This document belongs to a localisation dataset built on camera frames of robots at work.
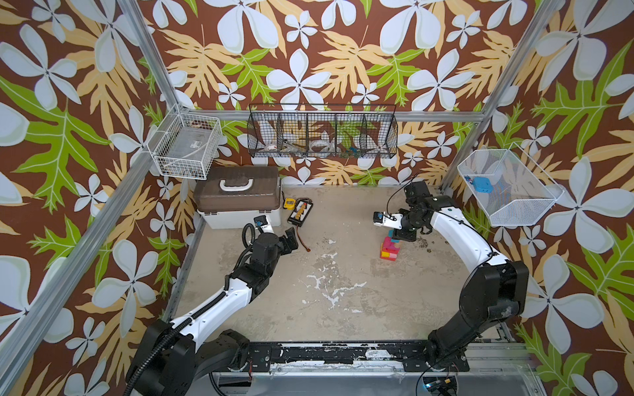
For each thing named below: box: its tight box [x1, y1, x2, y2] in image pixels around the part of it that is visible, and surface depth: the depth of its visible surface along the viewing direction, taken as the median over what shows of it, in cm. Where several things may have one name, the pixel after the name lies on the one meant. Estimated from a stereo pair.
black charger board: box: [287, 198, 314, 228], surface depth 111 cm
